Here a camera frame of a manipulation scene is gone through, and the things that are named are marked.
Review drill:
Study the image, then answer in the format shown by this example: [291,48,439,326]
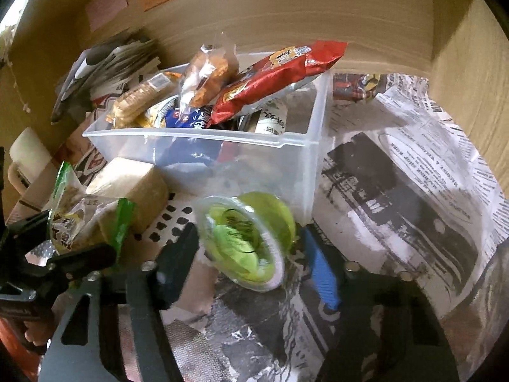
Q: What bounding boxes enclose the cream snack packet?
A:
[85,157,170,235]

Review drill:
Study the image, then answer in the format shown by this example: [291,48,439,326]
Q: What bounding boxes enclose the red snack packet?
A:
[207,40,348,126]

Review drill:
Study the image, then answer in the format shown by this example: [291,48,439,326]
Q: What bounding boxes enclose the clear packet of orange snacks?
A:
[177,32,239,120]

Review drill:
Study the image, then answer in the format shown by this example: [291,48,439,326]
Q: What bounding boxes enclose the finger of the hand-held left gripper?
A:
[0,244,117,307]
[0,212,54,255]

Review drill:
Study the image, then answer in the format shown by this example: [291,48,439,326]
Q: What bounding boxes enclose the green-edged snack packet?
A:
[50,161,136,259]

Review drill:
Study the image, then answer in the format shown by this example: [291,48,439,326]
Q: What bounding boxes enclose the pink sticky note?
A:
[85,0,130,32]

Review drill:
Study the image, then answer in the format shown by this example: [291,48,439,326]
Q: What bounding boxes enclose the blue snack packet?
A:
[165,105,223,168]

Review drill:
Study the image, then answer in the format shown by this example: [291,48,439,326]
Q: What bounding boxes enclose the green jelly cup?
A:
[197,191,297,291]

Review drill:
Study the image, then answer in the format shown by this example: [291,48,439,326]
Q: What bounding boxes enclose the white dotted sheet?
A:
[135,193,207,247]

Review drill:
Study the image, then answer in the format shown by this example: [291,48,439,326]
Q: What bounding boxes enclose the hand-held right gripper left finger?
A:
[39,222,201,382]

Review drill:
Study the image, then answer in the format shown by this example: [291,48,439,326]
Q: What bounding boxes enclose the newspaper sheet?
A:
[159,72,509,382]

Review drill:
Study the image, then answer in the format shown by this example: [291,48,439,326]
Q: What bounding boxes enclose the stack of books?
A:
[51,32,162,124]

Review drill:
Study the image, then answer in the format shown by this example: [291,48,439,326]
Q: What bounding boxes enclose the wooden desk shelf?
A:
[0,0,509,216]

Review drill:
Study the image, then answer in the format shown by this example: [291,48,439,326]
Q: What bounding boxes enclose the yellow snack packet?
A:
[135,105,171,128]

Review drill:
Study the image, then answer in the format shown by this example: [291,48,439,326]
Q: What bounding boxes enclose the clear cracker packet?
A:
[105,72,178,128]

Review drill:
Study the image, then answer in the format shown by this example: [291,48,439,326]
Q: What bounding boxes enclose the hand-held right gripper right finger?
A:
[300,227,460,382]

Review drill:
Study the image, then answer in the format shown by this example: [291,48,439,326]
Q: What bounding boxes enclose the clear plastic bin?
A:
[82,52,332,223]

